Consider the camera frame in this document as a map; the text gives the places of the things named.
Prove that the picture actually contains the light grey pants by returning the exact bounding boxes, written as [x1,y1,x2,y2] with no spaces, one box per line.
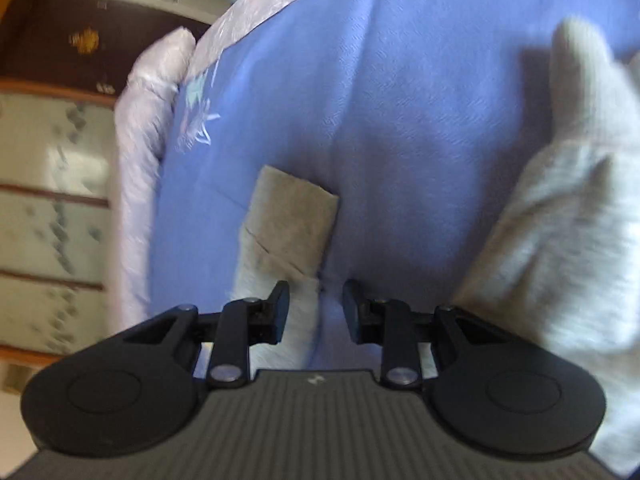
[230,17,640,476]

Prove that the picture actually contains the blue printed bed sheet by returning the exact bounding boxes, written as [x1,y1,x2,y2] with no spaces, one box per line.
[147,0,640,386]

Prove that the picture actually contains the dark brown wooden door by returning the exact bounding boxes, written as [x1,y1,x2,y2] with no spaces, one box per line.
[0,0,216,96]

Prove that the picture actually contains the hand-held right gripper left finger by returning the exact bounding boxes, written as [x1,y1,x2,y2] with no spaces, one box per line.
[122,280,291,388]

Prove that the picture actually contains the patterned sliding wardrobe doors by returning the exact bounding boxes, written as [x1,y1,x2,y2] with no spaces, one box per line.
[0,85,118,368]

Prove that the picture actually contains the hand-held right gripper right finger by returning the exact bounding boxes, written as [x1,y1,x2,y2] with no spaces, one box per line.
[342,279,509,388]

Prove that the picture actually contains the pale pink quilt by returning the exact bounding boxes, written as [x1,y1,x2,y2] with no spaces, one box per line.
[112,0,388,333]

